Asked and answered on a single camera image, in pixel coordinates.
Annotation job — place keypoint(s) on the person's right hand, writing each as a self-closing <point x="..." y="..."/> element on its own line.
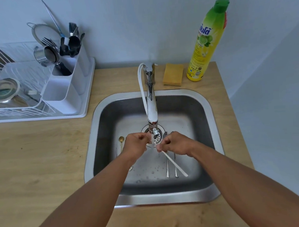
<point x="178" y="144"/>

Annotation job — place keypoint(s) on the person's left hand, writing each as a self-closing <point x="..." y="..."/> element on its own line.
<point x="135" y="145"/>

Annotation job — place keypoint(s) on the thin white spoon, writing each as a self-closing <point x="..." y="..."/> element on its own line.
<point x="179" y="169"/>

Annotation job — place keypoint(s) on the silver spoon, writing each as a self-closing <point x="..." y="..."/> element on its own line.
<point x="176" y="170"/>
<point x="167" y="171"/>

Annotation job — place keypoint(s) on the white cutlery holder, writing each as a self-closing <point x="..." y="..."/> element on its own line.
<point x="59" y="104"/>

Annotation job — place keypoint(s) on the person's right forearm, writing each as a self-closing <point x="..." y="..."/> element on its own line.
<point x="251" y="186"/>

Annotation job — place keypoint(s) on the person's left forearm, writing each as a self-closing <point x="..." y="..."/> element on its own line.
<point x="89" y="198"/>

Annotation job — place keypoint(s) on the steel pots in rack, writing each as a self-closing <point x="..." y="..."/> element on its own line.
<point x="3" y="90"/>

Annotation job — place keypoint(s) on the steel sink drain strainer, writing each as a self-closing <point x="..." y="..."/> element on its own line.
<point x="161" y="133"/>

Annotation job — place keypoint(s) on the stainless steel sink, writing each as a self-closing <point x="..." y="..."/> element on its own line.
<point x="185" y="114"/>

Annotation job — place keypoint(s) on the chrome faucet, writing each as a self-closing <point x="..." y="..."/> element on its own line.
<point x="152" y="112"/>

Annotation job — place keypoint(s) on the yellow sponge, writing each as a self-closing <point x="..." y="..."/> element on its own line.
<point x="173" y="74"/>

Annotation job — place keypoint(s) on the white plastic drainer tray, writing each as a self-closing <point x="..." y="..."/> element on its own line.
<point x="89" y="78"/>

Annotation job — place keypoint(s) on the yellow dish soap bottle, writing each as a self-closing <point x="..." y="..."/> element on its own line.
<point x="205" y="49"/>

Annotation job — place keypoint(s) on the small grey kitchen tool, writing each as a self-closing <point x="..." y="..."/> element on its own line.
<point x="31" y="92"/>

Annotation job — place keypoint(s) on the black plastic utensil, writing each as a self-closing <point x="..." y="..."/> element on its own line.
<point x="63" y="49"/>
<point x="74" y="45"/>
<point x="82" y="37"/>

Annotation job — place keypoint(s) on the silver fork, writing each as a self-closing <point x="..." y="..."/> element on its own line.
<point x="47" y="41"/>
<point x="72" y="27"/>

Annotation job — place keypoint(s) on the steel mesh strainer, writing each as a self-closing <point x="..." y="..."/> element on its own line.
<point x="45" y="32"/>

